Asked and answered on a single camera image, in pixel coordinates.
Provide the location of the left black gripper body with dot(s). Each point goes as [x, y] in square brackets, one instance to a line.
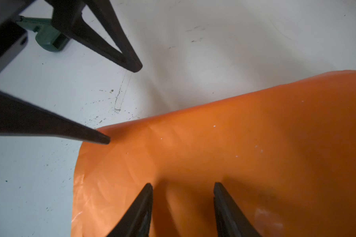
[11, 34]

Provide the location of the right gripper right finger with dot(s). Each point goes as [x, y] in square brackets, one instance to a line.
[230, 220]

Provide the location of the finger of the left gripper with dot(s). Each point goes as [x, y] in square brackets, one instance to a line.
[67, 18]
[20, 118]

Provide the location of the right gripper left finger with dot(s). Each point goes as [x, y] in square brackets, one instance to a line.
[137, 219]

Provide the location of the yellow orange wrapping paper sheet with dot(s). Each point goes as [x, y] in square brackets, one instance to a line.
[286, 154]

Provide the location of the green utility knife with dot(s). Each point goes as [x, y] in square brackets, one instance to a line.
[47, 37]

